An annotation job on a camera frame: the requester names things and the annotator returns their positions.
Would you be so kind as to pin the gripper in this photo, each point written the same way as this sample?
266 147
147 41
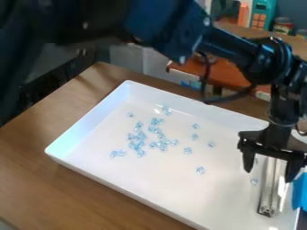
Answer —
276 138

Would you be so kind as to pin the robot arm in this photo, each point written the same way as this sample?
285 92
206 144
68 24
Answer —
224 45

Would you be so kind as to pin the pile of blue bits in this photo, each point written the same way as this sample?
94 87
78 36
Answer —
160 136

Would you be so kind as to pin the silver metal bar tool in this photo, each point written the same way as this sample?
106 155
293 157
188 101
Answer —
272 185

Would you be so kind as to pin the blue cloth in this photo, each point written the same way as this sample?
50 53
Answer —
300 191

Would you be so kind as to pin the white tray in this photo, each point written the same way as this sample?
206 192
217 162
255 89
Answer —
176 155

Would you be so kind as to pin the orange table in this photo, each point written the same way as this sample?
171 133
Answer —
224 73

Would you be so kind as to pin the toy microwave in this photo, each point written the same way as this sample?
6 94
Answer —
256 13

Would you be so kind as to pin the white cabinet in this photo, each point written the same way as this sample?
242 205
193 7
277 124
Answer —
148 61

